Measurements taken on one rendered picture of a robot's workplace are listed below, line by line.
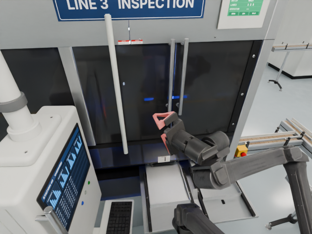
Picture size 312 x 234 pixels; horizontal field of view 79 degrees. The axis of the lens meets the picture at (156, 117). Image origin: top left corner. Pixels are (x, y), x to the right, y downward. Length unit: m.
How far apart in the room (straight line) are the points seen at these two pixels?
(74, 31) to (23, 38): 0.21
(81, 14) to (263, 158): 0.85
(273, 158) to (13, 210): 0.80
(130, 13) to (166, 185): 1.06
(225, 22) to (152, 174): 1.06
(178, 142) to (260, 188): 2.26
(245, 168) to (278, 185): 2.26
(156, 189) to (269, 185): 1.77
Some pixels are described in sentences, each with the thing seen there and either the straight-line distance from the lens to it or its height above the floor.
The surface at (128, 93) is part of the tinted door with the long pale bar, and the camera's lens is 1.01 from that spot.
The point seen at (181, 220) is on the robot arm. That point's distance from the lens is 0.75.
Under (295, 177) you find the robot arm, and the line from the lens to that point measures 0.88.
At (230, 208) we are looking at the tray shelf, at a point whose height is 0.88.
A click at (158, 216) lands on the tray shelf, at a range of 1.28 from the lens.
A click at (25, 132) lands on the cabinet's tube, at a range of 0.77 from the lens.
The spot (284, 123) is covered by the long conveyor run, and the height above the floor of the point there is 0.93.
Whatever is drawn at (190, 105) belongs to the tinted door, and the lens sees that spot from 1.11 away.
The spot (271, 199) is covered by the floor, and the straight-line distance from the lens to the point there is 2.70.
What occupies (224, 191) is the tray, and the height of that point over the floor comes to 0.88.
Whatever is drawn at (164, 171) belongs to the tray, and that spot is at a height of 0.88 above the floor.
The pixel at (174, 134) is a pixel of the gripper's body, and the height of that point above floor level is 1.67.
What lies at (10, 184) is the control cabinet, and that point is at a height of 1.55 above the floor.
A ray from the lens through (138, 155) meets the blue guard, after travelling 1.29.
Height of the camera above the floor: 2.03
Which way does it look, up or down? 36 degrees down
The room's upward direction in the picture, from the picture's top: straight up
